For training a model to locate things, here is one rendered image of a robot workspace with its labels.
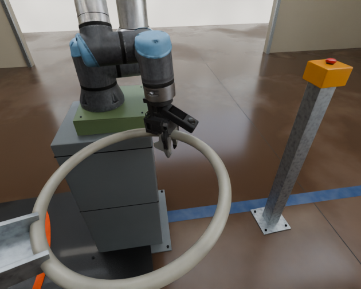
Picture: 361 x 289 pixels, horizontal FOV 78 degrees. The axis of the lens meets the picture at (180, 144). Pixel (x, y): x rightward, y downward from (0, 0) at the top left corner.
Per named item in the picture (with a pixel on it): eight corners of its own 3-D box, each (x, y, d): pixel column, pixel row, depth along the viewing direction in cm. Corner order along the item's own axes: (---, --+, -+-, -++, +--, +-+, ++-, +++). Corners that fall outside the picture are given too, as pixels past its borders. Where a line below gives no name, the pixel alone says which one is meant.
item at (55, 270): (65, 382, 32) (55, 381, 30) (19, 183, 64) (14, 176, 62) (275, 199, 52) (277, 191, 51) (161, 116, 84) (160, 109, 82)
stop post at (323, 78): (290, 229, 151) (372, 67, 85) (263, 235, 148) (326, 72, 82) (274, 205, 166) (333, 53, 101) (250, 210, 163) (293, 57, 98)
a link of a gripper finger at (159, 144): (156, 154, 78) (155, 130, 74) (172, 157, 76) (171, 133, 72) (152, 158, 76) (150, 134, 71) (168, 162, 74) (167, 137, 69)
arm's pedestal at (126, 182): (100, 198, 174) (65, 97, 122) (164, 190, 179) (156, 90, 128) (89, 263, 134) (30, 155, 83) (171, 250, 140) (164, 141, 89)
